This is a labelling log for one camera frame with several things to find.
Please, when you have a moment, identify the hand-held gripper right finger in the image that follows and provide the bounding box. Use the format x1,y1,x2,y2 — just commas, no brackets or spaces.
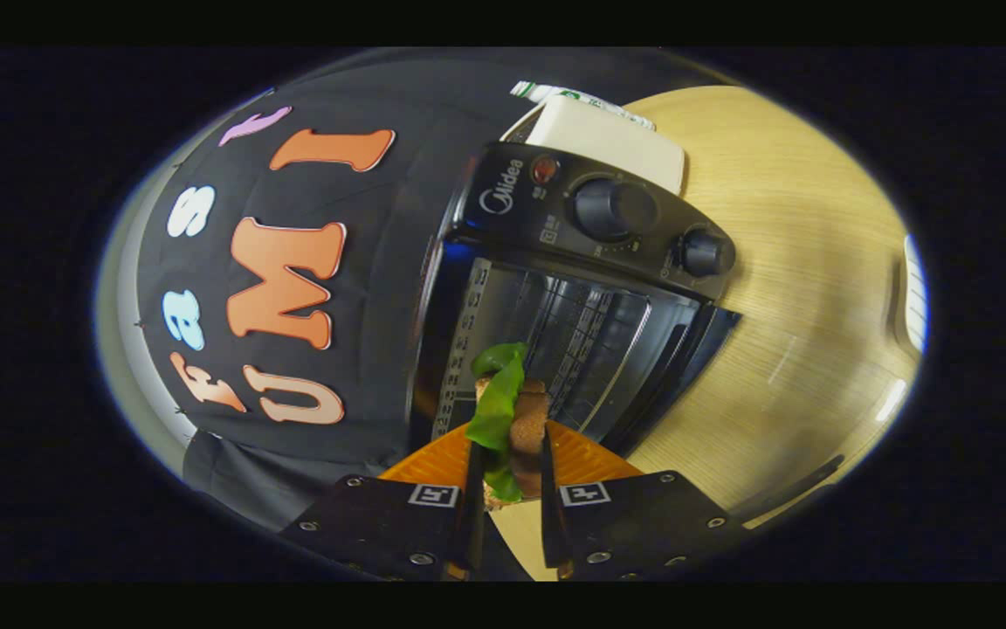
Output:
541,419,744,582

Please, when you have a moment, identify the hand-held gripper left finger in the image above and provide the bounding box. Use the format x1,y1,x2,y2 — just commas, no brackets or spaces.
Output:
280,419,491,582

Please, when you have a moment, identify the sandwich with green lettuce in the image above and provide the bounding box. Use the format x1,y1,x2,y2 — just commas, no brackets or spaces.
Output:
465,342,552,512

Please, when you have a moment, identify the black toaster oven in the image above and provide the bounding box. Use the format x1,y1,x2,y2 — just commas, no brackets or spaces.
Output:
407,142,741,460

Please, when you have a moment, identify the white pop-up toaster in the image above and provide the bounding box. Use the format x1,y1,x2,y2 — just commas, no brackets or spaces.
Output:
503,94,686,195

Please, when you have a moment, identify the black backdrop cloth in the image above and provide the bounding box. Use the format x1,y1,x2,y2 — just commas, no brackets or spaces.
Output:
132,52,574,529

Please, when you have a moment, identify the clear plastic water bottle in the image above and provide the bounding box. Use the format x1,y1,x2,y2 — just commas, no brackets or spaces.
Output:
510,80,657,132

